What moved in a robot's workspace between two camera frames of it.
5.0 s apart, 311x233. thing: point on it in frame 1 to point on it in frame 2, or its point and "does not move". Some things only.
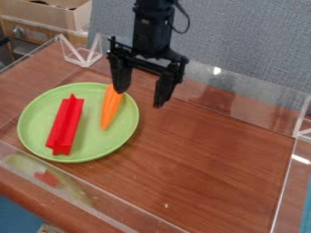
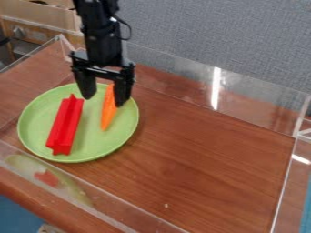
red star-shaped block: x=63 y=136 does not move
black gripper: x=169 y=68 to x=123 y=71
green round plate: x=93 y=143 does not move
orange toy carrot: x=112 y=105 does not move
